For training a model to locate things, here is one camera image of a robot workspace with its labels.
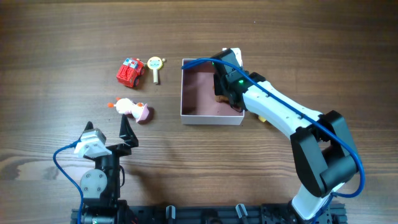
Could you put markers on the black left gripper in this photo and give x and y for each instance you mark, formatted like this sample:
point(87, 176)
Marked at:
point(125, 134)

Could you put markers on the red toy fire truck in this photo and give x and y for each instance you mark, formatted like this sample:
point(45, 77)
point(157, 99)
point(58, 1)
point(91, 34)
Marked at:
point(130, 72)

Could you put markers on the pink cardboard box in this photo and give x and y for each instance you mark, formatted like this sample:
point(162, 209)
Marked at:
point(198, 103)

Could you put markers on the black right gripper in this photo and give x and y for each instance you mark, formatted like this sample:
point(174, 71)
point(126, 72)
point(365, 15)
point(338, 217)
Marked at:
point(224, 86)

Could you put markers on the brown plush toy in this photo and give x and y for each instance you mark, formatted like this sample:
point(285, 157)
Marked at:
point(219, 96)

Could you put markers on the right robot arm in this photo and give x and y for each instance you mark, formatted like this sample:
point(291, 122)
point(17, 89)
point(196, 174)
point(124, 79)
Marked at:
point(325, 156)

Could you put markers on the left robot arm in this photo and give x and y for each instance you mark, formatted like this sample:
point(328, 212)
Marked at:
point(101, 185)

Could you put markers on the white pink plush duck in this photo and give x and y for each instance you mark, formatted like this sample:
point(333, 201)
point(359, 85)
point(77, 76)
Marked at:
point(139, 111)

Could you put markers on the yellow wooden rattle drum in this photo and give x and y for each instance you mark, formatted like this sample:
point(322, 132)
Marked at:
point(155, 64)

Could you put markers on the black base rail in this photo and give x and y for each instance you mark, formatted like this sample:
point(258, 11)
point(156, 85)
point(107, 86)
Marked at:
point(260, 214)

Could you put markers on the white plush duck yellow hat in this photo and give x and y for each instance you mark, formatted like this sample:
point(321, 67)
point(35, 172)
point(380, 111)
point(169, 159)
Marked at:
point(262, 119)

